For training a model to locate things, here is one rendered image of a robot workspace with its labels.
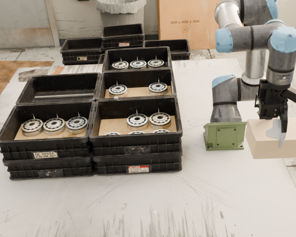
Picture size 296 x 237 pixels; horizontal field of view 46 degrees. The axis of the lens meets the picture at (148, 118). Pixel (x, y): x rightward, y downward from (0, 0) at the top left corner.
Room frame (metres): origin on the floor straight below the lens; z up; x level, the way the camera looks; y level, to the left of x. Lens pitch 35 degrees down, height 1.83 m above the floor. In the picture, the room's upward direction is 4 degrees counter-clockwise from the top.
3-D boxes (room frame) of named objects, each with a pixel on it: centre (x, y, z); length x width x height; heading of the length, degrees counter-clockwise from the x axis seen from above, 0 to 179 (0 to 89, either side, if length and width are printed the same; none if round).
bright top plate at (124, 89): (1.69, 0.15, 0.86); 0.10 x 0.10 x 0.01
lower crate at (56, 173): (1.33, 0.45, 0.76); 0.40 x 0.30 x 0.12; 89
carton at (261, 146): (0.90, -0.41, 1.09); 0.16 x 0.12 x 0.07; 87
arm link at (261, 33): (1.01, -0.39, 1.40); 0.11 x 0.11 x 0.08; 82
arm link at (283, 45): (0.91, -0.39, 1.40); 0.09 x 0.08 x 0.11; 172
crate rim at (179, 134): (1.32, 0.05, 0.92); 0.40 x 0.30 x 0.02; 89
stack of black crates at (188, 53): (2.83, -0.20, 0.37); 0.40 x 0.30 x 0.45; 87
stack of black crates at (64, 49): (3.27, 0.59, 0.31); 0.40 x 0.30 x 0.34; 87
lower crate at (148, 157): (1.32, 0.05, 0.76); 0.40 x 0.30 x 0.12; 89
